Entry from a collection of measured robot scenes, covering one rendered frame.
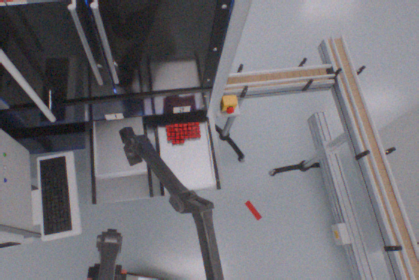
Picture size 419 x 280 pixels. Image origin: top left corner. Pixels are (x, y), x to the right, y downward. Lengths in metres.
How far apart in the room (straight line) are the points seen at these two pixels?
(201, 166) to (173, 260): 1.00
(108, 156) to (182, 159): 0.39
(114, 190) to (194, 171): 0.41
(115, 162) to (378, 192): 1.32
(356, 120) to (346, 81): 0.22
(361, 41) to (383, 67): 0.31
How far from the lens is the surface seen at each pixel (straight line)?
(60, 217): 1.81
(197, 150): 1.75
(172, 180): 1.30
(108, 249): 1.14
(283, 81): 1.93
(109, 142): 1.79
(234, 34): 1.23
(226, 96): 1.72
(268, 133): 2.85
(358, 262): 2.26
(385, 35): 3.80
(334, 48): 2.16
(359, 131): 2.00
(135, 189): 1.70
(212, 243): 1.23
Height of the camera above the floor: 2.54
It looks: 70 degrees down
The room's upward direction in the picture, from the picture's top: 2 degrees clockwise
